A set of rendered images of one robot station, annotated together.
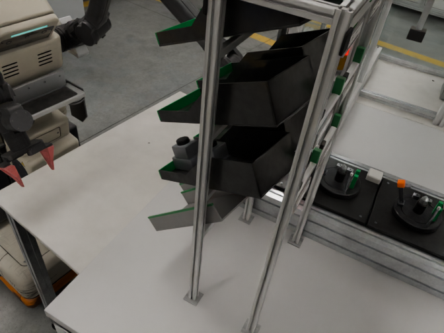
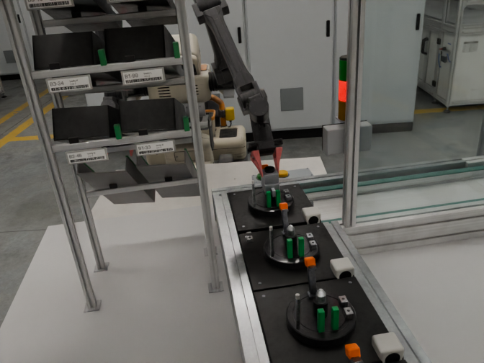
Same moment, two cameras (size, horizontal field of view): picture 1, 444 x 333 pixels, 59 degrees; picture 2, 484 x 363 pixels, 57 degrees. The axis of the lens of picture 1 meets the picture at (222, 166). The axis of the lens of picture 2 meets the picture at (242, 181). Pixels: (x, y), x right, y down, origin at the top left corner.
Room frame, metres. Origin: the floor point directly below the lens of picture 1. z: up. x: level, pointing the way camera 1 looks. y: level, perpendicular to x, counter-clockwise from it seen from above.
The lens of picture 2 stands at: (0.38, -1.12, 1.64)
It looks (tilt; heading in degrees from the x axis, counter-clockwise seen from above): 26 degrees down; 60
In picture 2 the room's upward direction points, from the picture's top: 5 degrees counter-clockwise
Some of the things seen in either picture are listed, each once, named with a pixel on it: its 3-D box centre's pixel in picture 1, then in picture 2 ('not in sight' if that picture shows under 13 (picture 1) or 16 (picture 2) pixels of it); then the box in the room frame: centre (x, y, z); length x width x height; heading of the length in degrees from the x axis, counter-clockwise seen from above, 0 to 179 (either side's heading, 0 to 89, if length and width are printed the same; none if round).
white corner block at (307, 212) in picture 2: not in sight; (311, 216); (1.09, -0.27, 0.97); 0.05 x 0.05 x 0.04; 66
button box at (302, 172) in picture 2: not in sight; (282, 182); (1.21, 0.02, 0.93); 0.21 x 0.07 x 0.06; 156
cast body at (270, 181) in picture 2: not in sight; (270, 179); (1.04, -0.15, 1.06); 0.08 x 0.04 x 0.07; 66
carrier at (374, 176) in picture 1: (341, 174); (291, 238); (0.94, -0.38, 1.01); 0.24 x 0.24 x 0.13; 66
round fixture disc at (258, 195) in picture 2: not in sight; (271, 202); (1.04, -0.14, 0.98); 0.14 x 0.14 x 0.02
